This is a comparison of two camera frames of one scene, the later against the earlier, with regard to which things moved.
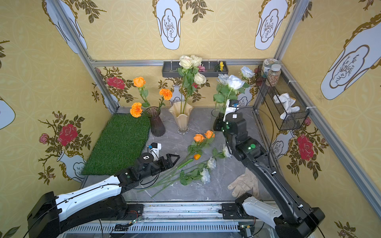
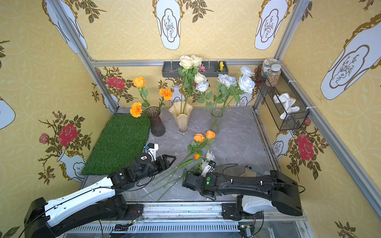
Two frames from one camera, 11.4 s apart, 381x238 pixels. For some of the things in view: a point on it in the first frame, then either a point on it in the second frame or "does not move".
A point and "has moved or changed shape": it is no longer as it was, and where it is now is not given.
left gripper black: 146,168 does not move
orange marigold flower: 167,94 does not move
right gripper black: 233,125 → 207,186
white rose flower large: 234,83 has moved or changed shape
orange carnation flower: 136,109 does not move
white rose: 247,72 does not move
